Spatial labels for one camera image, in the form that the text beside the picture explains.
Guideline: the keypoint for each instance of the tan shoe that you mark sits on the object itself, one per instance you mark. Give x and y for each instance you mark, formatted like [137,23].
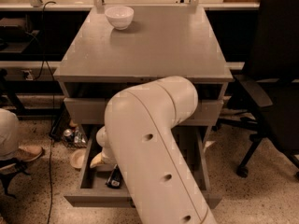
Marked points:
[30,153]

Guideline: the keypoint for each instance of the closed grey upper drawer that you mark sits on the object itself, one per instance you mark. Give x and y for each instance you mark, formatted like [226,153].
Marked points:
[91,111]

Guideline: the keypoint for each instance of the soda can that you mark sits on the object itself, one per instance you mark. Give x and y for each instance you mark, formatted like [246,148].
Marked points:
[68,135]

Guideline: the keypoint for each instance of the person leg light trousers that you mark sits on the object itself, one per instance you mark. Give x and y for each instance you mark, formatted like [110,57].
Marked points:
[9,129]

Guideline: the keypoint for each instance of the black office chair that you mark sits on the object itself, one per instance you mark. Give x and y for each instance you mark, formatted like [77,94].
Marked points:
[267,86]

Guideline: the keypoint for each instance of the open grey lower drawer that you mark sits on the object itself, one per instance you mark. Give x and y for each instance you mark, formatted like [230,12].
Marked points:
[92,190]

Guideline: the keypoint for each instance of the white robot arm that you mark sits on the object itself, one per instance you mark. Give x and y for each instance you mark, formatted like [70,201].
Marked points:
[138,123]

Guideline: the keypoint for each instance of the small round tan plate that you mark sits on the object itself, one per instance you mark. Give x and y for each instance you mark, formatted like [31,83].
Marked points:
[77,158]

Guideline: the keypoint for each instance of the wall power outlet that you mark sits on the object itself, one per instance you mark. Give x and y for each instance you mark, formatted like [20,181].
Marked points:
[27,74]

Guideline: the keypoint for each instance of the grey drawer cabinet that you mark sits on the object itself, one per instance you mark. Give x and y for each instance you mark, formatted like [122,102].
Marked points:
[162,41]

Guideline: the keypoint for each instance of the black stool base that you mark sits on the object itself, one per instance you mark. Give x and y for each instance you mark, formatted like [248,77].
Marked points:
[8,170]

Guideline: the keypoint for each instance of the wire basket with items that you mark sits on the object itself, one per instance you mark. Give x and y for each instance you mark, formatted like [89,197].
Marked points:
[79,141]

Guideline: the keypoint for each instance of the white ceramic bowl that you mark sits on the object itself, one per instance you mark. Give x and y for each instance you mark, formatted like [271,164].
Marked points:
[120,17]

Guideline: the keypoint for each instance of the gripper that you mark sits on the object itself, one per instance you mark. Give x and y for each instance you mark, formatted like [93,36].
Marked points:
[107,157]

